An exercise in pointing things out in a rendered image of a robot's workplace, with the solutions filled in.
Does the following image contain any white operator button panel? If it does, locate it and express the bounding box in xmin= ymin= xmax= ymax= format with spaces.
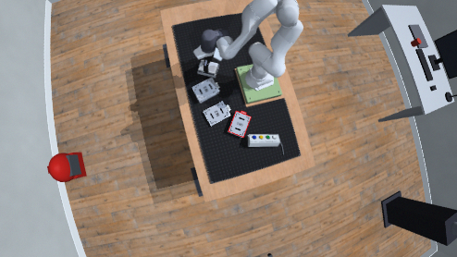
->
xmin=248 ymin=134 xmax=282 ymax=147

